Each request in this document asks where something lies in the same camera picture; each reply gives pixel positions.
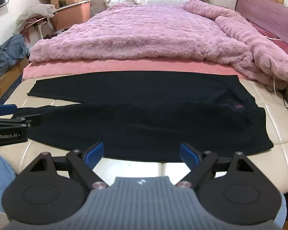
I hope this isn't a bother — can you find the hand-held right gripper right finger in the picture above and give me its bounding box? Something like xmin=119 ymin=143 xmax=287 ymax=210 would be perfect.
xmin=175 ymin=142 xmax=255 ymax=190

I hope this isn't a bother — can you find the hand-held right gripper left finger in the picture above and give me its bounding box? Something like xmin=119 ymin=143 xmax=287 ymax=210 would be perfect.
xmin=30 ymin=141 xmax=109 ymax=190

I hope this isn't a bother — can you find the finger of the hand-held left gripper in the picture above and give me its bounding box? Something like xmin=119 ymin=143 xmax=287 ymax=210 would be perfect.
xmin=0 ymin=104 xmax=43 ymax=130

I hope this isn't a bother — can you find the black pad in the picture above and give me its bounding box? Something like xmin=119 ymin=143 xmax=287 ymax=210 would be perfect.
xmin=13 ymin=71 xmax=274 ymax=163

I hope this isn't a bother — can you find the cardboard box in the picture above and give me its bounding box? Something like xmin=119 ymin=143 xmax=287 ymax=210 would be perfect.
xmin=0 ymin=57 xmax=31 ymax=106

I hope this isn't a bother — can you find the person's left leg in jeans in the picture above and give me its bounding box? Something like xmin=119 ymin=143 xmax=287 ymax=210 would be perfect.
xmin=0 ymin=152 xmax=17 ymax=213

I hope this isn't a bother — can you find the person's leg in jeans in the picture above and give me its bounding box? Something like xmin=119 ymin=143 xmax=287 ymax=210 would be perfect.
xmin=277 ymin=193 xmax=288 ymax=229
xmin=0 ymin=152 xmax=17 ymax=213

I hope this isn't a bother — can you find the grey-blue crumpled cloth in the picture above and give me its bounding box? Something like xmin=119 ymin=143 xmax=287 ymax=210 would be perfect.
xmin=0 ymin=34 xmax=31 ymax=73

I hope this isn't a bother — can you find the pink bed sheet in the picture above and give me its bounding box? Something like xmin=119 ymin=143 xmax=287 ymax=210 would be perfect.
xmin=22 ymin=59 xmax=240 ymax=81

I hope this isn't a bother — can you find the cream leather sofa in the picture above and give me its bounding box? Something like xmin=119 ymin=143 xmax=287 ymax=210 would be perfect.
xmin=0 ymin=78 xmax=288 ymax=197

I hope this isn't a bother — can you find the white crumpled cloth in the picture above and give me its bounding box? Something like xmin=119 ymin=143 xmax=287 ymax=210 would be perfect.
xmin=15 ymin=4 xmax=57 ymax=33

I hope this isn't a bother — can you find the person's right leg in jeans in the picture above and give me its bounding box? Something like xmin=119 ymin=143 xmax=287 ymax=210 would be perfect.
xmin=277 ymin=193 xmax=288 ymax=229

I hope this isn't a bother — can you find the pink plastic storage box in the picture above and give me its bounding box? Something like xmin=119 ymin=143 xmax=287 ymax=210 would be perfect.
xmin=48 ymin=0 xmax=92 ymax=32

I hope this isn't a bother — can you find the pink fluffy blanket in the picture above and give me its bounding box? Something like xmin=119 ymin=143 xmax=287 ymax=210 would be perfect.
xmin=29 ymin=0 xmax=288 ymax=88

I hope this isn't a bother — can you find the purple knitted cushion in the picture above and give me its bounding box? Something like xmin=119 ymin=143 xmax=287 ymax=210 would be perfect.
xmin=235 ymin=0 xmax=288 ymax=64

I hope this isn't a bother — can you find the white cable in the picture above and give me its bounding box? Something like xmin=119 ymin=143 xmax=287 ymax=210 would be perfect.
xmin=268 ymin=37 xmax=288 ymax=115

